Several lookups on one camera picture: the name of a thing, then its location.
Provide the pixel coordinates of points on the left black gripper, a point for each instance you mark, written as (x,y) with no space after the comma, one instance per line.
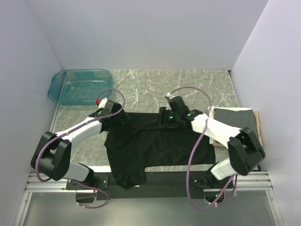
(122,116)

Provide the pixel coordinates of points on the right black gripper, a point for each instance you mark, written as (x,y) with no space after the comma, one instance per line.
(163,113)

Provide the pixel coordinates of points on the black t shirt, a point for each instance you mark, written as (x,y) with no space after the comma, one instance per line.
(136,141)

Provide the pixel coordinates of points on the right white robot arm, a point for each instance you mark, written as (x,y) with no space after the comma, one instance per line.
(244,148)

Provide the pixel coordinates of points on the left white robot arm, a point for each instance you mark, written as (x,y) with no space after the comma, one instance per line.
(52,157)

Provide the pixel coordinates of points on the teal plastic bin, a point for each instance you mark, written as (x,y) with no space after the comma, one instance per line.
(80,86)

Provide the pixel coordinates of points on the brown cardboard board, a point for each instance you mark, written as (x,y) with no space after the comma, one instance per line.
(256,114)

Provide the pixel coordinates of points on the folded dark grey shirt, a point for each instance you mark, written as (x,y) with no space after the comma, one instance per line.
(240,119)

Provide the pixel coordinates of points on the black base crossbar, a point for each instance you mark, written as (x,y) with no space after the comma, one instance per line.
(157,185)

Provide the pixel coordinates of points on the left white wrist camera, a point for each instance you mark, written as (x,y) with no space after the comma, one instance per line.
(101,103)

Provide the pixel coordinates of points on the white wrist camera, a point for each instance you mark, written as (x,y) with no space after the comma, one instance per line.
(101,103)
(170,99)

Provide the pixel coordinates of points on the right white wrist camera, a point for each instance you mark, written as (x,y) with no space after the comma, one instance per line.
(170,99)

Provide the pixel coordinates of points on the aluminium frame rail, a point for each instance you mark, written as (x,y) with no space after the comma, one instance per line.
(254,181)

